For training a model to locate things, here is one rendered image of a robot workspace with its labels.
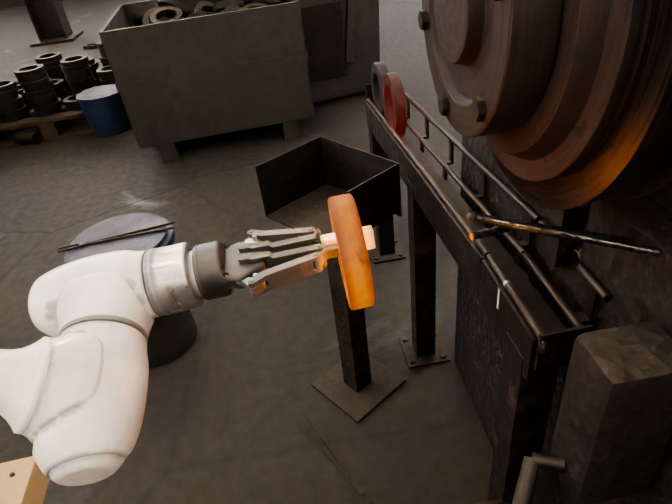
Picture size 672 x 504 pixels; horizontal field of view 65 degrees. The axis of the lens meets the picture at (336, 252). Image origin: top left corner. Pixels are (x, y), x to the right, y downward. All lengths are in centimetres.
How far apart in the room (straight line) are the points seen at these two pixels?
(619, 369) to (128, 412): 52
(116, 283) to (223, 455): 94
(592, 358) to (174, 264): 50
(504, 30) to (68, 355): 53
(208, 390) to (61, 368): 113
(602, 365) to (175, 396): 136
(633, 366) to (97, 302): 60
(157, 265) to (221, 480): 92
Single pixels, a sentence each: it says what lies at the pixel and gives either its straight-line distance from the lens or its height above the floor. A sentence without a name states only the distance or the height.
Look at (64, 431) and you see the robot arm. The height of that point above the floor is 83.
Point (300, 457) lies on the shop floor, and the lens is 150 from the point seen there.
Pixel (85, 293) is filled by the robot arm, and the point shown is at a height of 87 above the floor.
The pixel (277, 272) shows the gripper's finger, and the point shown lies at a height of 85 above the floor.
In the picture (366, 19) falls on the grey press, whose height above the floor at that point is 49.
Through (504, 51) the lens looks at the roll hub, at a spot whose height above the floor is 110.
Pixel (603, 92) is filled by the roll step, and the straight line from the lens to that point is 51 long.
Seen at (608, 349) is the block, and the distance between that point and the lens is 64.
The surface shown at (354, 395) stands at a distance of 159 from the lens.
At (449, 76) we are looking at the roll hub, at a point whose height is 103.
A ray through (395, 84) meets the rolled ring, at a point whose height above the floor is 75.
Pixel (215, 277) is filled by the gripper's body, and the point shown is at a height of 85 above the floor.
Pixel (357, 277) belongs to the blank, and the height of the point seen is 84.
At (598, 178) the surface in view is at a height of 98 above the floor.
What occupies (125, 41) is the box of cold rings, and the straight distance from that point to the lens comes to 305.
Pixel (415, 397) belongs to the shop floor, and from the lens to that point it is 159.
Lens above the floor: 124
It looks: 35 degrees down
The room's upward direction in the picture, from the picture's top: 7 degrees counter-clockwise
